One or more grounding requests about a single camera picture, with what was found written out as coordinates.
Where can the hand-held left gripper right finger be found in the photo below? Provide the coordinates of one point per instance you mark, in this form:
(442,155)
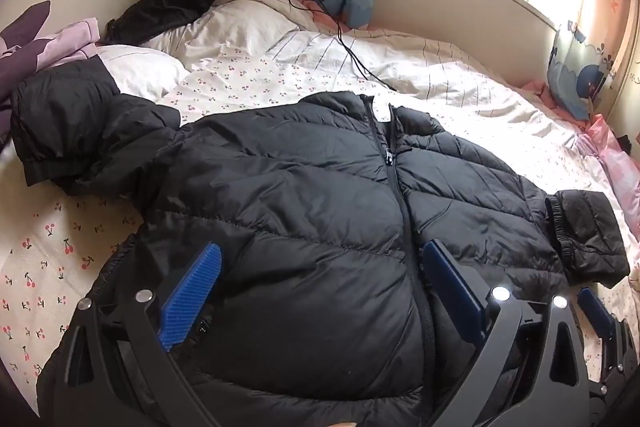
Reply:
(452,292)

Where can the black puffer jacket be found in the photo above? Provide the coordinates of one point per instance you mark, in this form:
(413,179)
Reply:
(300,207)

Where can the bed with cherry print sheet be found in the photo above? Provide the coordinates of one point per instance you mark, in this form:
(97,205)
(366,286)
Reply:
(500,107)

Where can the purple jacket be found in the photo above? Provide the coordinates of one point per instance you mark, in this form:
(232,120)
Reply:
(30,37)

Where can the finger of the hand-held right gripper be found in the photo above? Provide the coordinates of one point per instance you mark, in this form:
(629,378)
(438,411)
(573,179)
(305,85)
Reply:
(595,312)

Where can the white quilt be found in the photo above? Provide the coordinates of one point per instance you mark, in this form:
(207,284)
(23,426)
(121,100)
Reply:
(145,72)

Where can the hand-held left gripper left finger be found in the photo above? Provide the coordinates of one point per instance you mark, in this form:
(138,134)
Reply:
(192,292)

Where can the white pillow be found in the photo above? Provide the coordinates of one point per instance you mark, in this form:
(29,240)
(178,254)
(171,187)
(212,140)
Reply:
(235,17)

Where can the small black cloth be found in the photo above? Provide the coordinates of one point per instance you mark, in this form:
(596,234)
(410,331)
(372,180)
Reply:
(625,141)

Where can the pink cloth at bedside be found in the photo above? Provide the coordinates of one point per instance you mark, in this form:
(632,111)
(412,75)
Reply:
(615,157)

